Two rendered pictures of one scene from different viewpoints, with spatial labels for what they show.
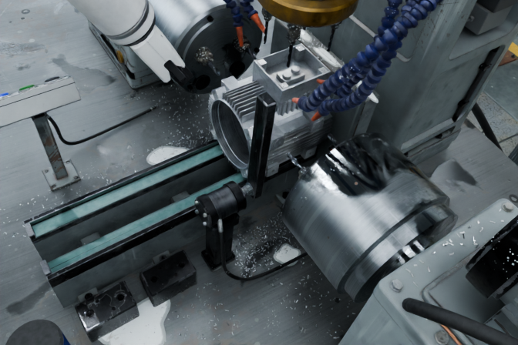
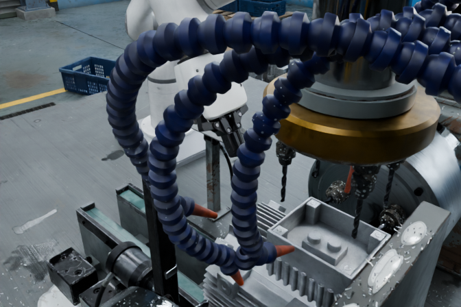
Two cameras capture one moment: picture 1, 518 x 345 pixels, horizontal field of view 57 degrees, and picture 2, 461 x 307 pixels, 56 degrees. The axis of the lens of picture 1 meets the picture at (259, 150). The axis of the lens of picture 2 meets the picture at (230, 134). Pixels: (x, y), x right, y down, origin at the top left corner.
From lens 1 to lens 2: 0.76 m
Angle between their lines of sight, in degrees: 64
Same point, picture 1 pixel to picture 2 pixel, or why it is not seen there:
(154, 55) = (181, 82)
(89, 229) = (145, 230)
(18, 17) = not seen: hidden behind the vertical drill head
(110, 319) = (56, 273)
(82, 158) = not seen: hidden behind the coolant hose
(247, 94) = (270, 220)
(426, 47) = not seen: outside the picture
